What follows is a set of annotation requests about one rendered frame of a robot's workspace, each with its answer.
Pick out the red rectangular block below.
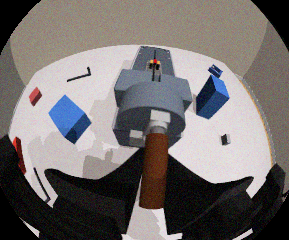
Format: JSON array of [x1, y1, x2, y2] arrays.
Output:
[[12, 136, 27, 175], [28, 87, 43, 107]]

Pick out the blue rectangular block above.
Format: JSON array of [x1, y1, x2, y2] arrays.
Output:
[[196, 75, 229, 119]]

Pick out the blue cube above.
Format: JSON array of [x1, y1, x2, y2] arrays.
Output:
[[48, 95, 92, 144]]

